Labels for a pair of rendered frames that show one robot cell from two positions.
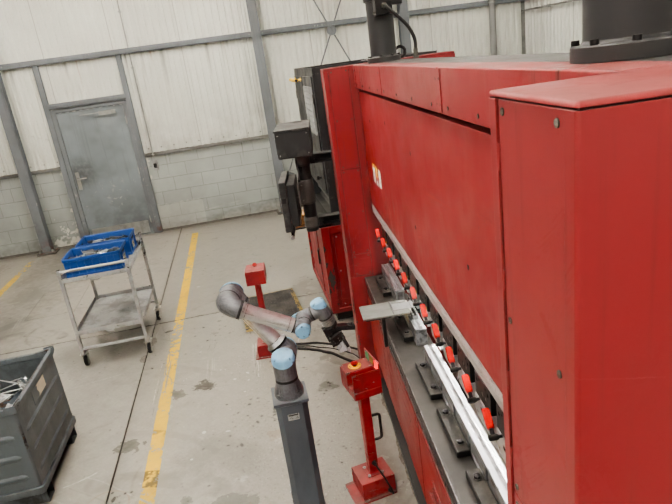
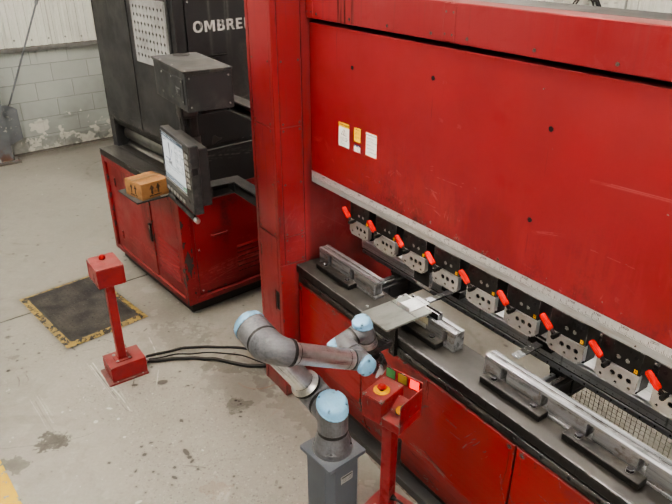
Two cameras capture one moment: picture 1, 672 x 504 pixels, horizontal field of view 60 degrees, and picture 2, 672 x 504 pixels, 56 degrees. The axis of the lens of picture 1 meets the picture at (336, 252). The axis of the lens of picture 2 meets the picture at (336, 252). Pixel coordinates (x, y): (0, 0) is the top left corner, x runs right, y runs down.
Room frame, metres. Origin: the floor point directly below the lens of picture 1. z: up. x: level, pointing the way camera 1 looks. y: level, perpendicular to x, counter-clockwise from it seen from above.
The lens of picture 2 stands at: (1.06, 1.29, 2.51)
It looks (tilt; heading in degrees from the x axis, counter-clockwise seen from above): 27 degrees down; 328
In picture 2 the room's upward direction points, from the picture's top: straight up
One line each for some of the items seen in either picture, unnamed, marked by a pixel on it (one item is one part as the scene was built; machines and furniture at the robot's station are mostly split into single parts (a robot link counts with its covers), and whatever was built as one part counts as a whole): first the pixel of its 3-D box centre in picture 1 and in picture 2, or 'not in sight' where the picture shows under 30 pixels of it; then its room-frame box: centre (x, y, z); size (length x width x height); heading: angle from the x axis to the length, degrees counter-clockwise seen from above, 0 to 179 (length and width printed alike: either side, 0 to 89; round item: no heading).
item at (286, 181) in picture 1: (291, 200); (187, 167); (4.15, 0.27, 1.42); 0.45 x 0.12 x 0.36; 179
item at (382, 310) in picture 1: (384, 310); (396, 312); (2.96, -0.22, 1.00); 0.26 x 0.18 x 0.01; 93
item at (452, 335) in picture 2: (413, 321); (428, 321); (2.92, -0.37, 0.92); 0.39 x 0.06 x 0.10; 3
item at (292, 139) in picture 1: (301, 183); (197, 143); (4.20, 0.18, 1.53); 0.51 x 0.25 x 0.85; 179
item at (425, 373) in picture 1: (428, 379); (512, 395); (2.37, -0.34, 0.89); 0.30 x 0.05 x 0.03; 3
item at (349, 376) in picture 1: (360, 374); (391, 398); (2.73, -0.04, 0.75); 0.20 x 0.16 x 0.18; 17
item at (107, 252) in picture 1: (96, 258); not in sight; (5.08, 2.17, 0.92); 0.50 x 0.36 x 0.18; 98
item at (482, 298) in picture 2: (421, 287); (488, 286); (2.60, -0.39, 1.26); 0.15 x 0.09 x 0.17; 3
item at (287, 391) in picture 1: (287, 384); (332, 437); (2.60, 0.34, 0.82); 0.15 x 0.15 x 0.10
